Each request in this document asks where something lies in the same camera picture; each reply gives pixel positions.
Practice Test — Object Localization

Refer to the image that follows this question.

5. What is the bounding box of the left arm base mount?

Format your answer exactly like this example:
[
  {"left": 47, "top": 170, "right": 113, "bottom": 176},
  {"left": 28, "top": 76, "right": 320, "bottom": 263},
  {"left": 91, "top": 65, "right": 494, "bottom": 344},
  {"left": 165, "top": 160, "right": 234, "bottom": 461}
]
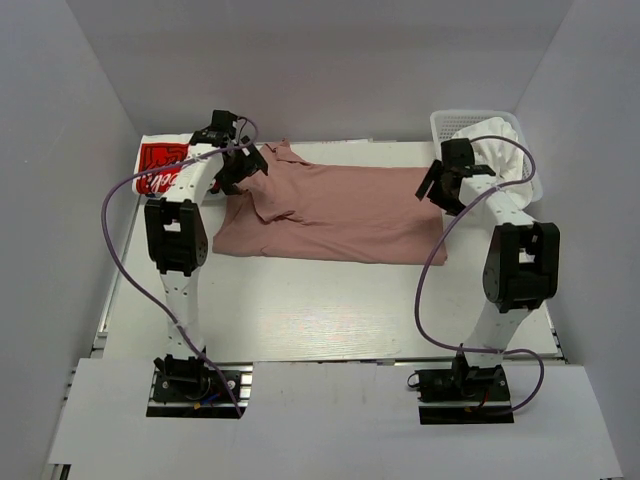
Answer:
[{"left": 146, "top": 354, "right": 253, "bottom": 419}]

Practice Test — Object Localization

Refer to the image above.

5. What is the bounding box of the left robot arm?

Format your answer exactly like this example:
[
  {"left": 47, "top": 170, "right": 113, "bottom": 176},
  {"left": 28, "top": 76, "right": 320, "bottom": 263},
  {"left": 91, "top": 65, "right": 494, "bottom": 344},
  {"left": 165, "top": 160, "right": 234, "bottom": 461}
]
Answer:
[{"left": 144, "top": 110, "right": 268, "bottom": 357}]

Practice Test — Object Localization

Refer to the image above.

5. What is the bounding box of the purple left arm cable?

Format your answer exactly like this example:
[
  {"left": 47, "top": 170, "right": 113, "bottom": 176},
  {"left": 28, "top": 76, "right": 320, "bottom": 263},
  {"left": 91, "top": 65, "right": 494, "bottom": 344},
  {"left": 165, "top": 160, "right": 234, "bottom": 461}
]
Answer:
[{"left": 101, "top": 117, "right": 261, "bottom": 419}]

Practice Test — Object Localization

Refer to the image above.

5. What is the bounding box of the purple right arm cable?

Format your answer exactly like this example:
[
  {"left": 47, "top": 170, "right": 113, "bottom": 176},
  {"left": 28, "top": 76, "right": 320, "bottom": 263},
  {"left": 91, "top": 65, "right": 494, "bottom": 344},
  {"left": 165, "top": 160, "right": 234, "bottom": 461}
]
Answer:
[{"left": 415, "top": 137, "right": 546, "bottom": 414}]

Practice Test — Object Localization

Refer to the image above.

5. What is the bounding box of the white perforated plastic basket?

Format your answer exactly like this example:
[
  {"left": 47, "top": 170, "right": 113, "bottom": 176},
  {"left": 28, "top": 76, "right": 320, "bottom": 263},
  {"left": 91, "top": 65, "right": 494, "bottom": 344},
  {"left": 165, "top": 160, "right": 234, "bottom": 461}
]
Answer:
[{"left": 430, "top": 109, "right": 543, "bottom": 203}]

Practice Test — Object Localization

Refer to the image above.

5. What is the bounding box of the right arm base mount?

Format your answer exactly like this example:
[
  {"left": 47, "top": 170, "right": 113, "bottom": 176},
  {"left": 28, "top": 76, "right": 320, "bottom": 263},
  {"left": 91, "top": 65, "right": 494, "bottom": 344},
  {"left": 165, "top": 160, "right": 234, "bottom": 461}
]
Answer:
[{"left": 407, "top": 357, "right": 514, "bottom": 425}]

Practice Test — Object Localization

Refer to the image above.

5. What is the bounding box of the white crumpled t shirt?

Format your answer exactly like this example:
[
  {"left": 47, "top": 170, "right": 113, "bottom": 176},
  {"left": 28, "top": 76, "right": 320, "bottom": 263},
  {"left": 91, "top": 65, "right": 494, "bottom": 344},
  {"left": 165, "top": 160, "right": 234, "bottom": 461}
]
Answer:
[{"left": 452, "top": 117, "right": 533, "bottom": 209}]

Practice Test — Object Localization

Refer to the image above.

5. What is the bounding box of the folded red white t shirt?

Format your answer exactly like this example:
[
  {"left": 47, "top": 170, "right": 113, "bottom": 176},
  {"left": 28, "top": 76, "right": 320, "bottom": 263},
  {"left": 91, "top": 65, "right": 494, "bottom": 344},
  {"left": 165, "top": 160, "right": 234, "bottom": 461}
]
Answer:
[{"left": 131, "top": 133, "right": 215, "bottom": 197}]

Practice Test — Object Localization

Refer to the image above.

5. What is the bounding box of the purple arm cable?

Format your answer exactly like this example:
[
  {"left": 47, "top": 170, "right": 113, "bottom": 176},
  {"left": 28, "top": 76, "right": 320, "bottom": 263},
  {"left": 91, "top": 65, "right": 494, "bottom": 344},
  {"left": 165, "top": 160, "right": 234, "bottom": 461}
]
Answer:
[
  {"left": 101, "top": 117, "right": 261, "bottom": 419},
  {"left": 415, "top": 137, "right": 546, "bottom": 414}
]

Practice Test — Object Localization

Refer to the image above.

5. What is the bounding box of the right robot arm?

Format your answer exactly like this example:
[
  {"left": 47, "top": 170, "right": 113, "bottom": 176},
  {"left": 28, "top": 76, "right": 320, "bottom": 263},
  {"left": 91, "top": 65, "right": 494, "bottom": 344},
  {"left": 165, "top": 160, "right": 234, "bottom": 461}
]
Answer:
[{"left": 416, "top": 138, "right": 560, "bottom": 399}]

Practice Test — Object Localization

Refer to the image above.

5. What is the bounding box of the pink printed t shirt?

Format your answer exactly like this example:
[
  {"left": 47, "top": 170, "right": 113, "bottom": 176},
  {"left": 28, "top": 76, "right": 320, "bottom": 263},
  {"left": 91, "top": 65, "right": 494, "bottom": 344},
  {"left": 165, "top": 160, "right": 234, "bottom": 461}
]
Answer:
[{"left": 212, "top": 141, "right": 447, "bottom": 266}]

